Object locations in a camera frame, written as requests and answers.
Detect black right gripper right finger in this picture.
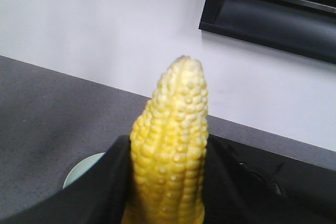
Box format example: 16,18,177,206
203,138,335,223

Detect black range hood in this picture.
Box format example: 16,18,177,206
199,0,335,63

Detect black gas cooktop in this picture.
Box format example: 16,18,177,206
209,134,335,215

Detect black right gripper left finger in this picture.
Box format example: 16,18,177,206
1,135,130,223

